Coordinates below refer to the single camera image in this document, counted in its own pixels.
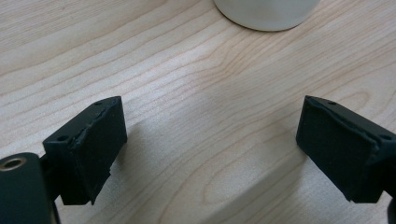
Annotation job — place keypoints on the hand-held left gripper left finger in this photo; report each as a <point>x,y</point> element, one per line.
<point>90,149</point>

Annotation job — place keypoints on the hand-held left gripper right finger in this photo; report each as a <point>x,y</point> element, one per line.
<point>339,146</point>

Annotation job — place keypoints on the white cup with red lid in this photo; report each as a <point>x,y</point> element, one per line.
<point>267,14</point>

